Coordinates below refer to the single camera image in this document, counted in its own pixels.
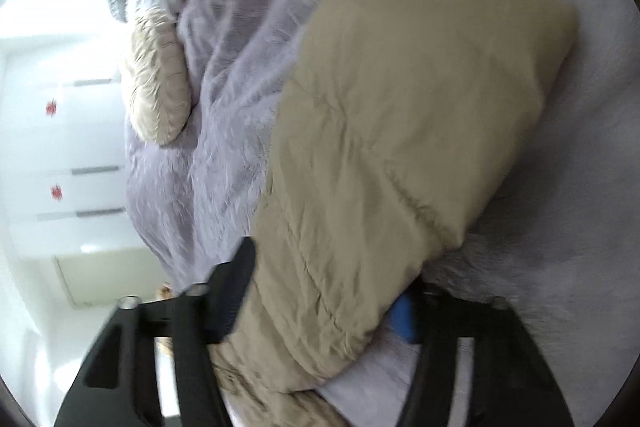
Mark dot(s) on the red wardrobe sticker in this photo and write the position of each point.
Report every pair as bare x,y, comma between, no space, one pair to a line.
56,192
51,108

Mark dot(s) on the beige padded jacket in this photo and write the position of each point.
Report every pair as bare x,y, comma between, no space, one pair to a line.
380,132

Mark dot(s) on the lavender bed sheet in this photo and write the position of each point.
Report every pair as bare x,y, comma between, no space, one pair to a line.
235,57

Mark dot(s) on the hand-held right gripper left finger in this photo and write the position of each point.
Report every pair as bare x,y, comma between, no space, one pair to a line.
234,304

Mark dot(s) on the beige quilted pillow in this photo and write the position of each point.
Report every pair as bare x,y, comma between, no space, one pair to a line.
157,82

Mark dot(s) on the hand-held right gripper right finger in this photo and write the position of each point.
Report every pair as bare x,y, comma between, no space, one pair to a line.
406,319

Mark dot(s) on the white wardrobe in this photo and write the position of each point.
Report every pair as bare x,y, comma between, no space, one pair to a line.
75,147

